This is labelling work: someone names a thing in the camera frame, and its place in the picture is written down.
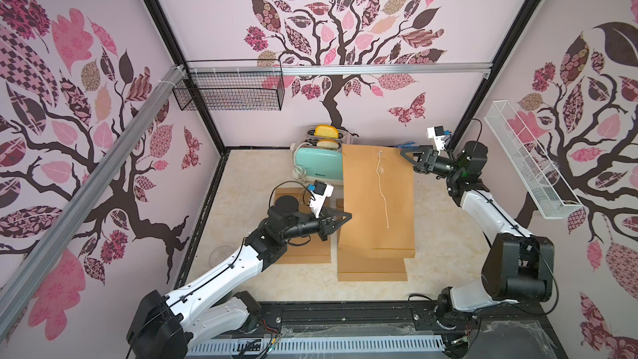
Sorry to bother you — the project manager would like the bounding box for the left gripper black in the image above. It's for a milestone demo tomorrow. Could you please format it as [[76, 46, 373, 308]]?
[[280, 206, 350, 242]]

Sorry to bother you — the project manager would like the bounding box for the white string of bag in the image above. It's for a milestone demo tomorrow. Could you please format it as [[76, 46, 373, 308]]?
[[374, 150, 390, 230]]

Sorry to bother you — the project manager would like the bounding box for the brown file bag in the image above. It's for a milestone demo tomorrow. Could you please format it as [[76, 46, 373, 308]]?
[[337, 199, 415, 282], [273, 187, 331, 264], [338, 145, 415, 259]]

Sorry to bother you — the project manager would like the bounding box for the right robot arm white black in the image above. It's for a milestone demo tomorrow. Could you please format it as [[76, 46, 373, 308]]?
[[400, 141, 559, 317]]

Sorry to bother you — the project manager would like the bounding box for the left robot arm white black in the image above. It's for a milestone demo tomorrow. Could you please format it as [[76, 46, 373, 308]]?
[[126, 195, 352, 358]]

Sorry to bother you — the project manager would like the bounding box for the mint green toaster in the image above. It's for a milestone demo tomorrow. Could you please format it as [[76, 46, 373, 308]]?
[[292, 128, 343, 184]]

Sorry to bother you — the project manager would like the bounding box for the front bread slice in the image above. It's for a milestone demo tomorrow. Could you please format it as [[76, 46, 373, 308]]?
[[317, 140, 341, 151]]

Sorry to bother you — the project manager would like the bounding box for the blue object by back wall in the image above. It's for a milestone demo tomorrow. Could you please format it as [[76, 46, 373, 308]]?
[[395, 141, 419, 150]]

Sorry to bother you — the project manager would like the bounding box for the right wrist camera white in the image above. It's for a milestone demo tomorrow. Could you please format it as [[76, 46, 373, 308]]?
[[427, 126, 451, 151]]

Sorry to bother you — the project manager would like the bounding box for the white wire shelf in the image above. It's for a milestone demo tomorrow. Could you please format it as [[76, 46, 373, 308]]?
[[484, 100, 584, 220]]

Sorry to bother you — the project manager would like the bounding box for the aluminium rail back wall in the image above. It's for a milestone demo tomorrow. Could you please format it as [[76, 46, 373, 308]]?
[[189, 61, 493, 76]]

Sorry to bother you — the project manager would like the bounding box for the aluminium rail wall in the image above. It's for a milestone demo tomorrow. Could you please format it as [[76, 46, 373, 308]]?
[[1, 65, 186, 338], [189, 61, 493, 76]]

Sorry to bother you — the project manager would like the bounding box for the white slotted cable duct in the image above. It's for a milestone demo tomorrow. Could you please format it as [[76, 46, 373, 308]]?
[[187, 335, 445, 358]]

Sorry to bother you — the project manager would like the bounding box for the black wire basket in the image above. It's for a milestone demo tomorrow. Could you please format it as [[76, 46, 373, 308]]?
[[173, 58, 285, 111]]

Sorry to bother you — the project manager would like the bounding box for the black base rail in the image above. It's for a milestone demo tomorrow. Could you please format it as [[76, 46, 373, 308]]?
[[135, 301, 569, 359]]

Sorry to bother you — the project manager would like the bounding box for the aluminium rail left wall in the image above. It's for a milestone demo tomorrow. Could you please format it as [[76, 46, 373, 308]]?
[[1, 65, 186, 338]]

